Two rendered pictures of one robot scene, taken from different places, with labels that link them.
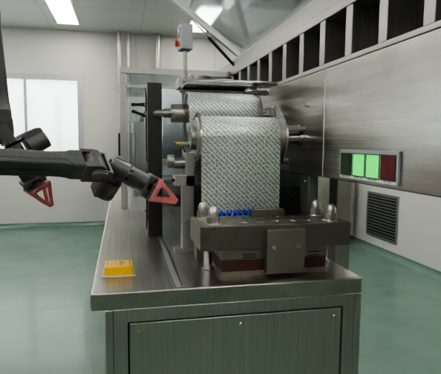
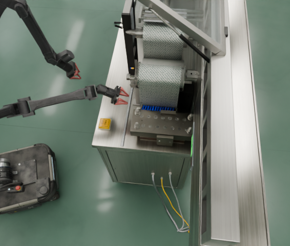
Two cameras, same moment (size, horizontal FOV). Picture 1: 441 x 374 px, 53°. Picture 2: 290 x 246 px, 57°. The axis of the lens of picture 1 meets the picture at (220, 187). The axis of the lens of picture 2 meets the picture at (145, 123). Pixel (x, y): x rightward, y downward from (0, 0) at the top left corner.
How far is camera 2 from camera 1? 1.34 m
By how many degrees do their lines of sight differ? 58
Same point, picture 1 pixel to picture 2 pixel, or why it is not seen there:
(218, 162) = (147, 91)
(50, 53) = not seen: outside the picture
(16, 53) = not seen: outside the picture
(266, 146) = (171, 88)
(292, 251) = (167, 142)
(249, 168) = (162, 94)
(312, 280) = (172, 153)
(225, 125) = (151, 78)
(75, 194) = not seen: outside the picture
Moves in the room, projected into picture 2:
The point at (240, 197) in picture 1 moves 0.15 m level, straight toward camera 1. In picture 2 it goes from (157, 101) to (149, 121)
